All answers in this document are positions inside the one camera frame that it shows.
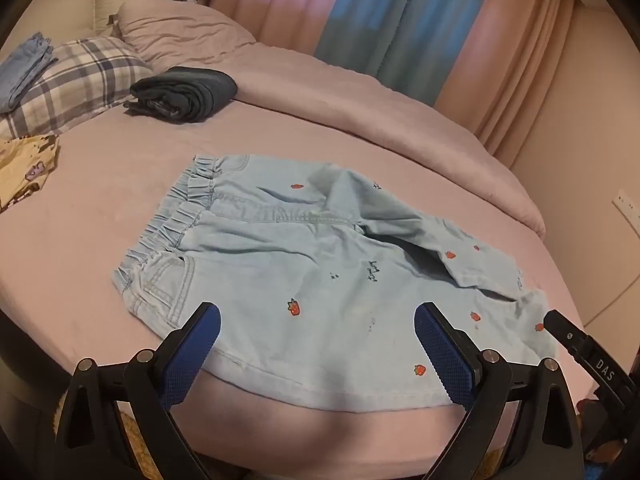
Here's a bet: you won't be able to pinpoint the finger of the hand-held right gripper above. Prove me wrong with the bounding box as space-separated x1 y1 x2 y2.
542 309 595 361

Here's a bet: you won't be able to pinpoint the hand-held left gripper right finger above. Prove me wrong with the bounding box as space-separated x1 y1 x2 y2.
414 301 586 480

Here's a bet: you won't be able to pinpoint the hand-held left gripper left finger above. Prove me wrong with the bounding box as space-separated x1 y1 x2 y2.
54 301 222 480

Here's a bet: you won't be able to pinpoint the light blue strawberry pants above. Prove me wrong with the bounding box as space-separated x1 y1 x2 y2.
111 154 560 410

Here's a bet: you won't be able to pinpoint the dark folded pants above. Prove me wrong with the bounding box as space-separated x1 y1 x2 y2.
123 66 238 124

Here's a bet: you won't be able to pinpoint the tan shaggy rug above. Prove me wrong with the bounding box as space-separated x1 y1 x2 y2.
57 395 168 480

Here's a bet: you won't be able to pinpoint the round bed pink sheet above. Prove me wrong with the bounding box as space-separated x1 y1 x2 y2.
0 0 601 466

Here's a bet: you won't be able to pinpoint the pink duvet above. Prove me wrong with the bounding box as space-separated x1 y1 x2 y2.
220 40 547 238

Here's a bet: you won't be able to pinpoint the yellow printed cloth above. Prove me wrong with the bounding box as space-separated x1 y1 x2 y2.
0 135 61 211

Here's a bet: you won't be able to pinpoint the pink curtain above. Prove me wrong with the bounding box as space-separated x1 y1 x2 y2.
435 0 591 171
210 0 351 56

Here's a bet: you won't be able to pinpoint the plaid pillow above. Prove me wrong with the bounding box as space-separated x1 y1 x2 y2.
0 36 153 142

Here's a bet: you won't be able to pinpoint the pink pillow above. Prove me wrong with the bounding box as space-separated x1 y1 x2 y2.
116 0 258 73

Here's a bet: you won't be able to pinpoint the blue curtain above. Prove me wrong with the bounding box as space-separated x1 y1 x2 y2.
312 0 481 106

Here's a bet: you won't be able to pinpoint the folded blue jeans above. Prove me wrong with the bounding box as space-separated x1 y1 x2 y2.
0 32 58 113

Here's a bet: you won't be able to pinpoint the cream pillow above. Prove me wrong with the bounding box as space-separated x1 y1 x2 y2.
92 0 146 36

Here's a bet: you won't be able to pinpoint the white cable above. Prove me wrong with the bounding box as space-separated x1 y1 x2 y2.
582 255 640 328

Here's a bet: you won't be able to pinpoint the white wall socket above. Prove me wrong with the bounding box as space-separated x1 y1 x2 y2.
612 189 640 233

